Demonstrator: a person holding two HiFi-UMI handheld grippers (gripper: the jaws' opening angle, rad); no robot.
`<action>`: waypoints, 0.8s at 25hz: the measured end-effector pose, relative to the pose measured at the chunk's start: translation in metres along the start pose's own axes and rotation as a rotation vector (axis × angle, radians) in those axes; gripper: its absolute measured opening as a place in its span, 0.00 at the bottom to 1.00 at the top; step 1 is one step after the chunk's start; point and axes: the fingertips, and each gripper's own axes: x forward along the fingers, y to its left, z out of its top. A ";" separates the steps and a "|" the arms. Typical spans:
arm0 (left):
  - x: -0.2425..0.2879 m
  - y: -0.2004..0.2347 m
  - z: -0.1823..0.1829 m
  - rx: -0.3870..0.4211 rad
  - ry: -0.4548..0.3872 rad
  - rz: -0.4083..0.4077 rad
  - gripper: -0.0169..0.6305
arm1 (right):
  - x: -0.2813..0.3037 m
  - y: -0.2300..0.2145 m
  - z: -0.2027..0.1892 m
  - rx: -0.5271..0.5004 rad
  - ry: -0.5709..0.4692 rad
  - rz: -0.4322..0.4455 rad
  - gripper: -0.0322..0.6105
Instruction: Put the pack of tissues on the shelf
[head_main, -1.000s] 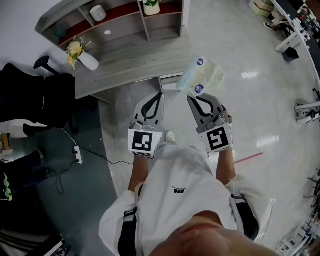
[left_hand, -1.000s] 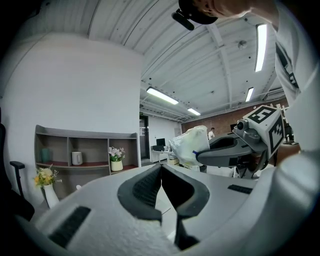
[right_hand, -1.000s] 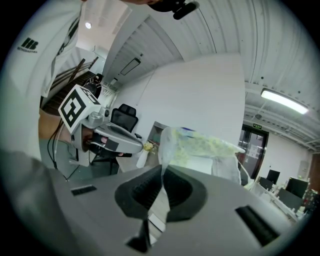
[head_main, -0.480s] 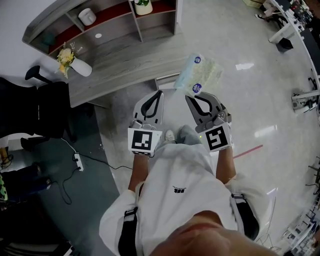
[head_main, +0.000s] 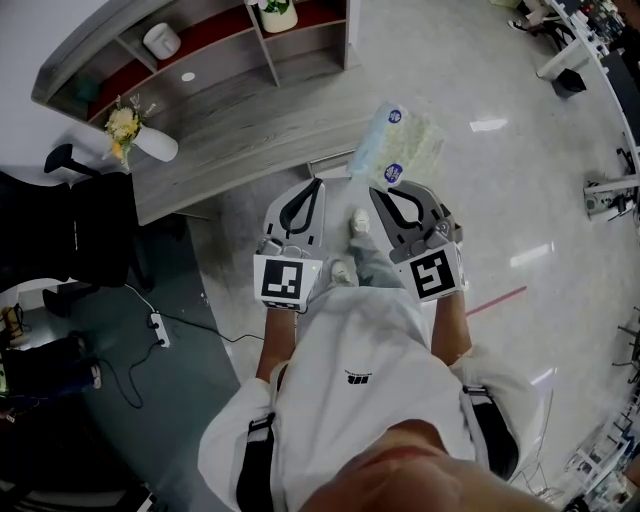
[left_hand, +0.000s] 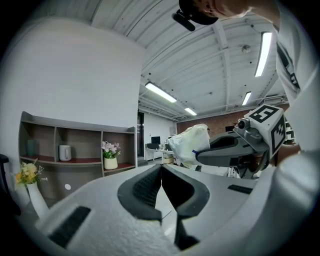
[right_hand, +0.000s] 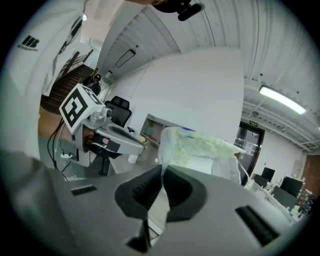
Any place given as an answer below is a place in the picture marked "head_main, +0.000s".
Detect green potted plant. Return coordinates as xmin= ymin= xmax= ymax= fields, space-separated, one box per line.
xmin=245 ymin=0 xmax=294 ymax=16

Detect person's white left shoe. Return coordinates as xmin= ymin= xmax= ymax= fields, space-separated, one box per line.
xmin=329 ymin=259 xmax=357 ymax=288

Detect person's grey jeans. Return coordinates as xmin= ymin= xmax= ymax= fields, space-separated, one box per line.
xmin=346 ymin=230 xmax=405 ymax=290

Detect black office chair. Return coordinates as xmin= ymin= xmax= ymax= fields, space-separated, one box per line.
xmin=0 ymin=143 xmax=157 ymax=317

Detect grey wooden shelf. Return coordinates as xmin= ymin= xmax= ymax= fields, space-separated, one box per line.
xmin=30 ymin=0 xmax=362 ymax=227

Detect person's right forearm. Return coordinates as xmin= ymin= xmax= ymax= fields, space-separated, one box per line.
xmin=429 ymin=291 xmax=474 ymax=367

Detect white wire chair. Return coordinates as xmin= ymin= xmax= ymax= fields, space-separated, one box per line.
xmin=508 ymin=389 xmax=567 ymax=504

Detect white plant pot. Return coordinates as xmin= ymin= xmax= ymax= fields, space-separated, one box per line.
xmin=257 ymin=0 xmax=300 ymax=35

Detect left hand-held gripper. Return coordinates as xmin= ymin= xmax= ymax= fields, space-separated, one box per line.
xmin=253 ymin=178 xmax=328 ymax=314

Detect red floor tape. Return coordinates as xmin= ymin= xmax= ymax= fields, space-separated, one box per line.
xmin=463 ymin=285 xmax=528 ymax=317

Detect person's face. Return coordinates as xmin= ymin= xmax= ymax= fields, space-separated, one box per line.
xmin=298 ymin=418 xmax=556 ymax=512

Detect person's white shoe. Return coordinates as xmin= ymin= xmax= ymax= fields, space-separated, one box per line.
xmin=329 ymin=259 xmax=357 ymax=288
xmin=349 ymin=208 xmax=372 ymax=238

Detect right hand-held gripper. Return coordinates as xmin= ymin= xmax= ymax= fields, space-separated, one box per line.
xmin=368 ymin=180 xmax=470 ymax=304

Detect black box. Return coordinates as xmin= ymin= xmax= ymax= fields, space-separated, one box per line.
xmin=551 ymin=67 xmax=588 ymax=99

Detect white cable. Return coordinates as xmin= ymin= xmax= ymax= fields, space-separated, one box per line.
xmin=123 ymin=282 xmax=157 ymax=317

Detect white power strip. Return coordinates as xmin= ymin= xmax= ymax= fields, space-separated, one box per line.
xmin=149 ymin=311 xmax=172 ymax=349

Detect person's white t-shirt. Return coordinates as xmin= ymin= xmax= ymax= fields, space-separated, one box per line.
xmin=196 ymin=285 xmax=541 ymax=512

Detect white vase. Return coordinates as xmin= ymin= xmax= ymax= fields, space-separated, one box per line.
xmin=133 ymin=125 xmax=180 ymax=163

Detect black shoulder strap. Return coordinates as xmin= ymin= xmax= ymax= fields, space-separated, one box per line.
xmin=459 ymin=383 xmax=520 ymax=482
xmin=235 ymin=411 xmax=279 ymax=512

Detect yellow flower bouquet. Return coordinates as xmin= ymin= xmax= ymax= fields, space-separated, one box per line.
xmin=101 ymin=94 xmax=158 ymax=172

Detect white lidded jar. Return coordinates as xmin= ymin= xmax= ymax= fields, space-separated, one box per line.
xmin=142 ymin=22 xmax=182 ymax=62

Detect blue and white tissues pack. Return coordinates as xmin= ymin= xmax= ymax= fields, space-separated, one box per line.
xmin=345 ymin=101 xmax=446 ymax=194

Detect long white desk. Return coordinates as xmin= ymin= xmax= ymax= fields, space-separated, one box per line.
xmin=534 ymin=0 xmax=640 ymax=167

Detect dark teal box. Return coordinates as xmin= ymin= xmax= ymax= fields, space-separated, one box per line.
xmin=73 ymin=74 xmax=102 ymax=105

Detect grey metal stand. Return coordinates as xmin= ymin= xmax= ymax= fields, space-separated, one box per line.
xmin=582 ymin=172 xmax=640 ymax=222

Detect black cable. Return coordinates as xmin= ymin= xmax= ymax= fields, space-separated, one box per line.
xmin=97 ymin=310 xmax=266 ymax=410

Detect person's left forearm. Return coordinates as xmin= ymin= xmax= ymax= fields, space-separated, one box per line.
xmin=255 ymin=303 xmax=298 ymax=387

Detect person's white right shoe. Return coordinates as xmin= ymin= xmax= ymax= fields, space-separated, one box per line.
xmin=349 ymin=208 xmax=372 ymax=238

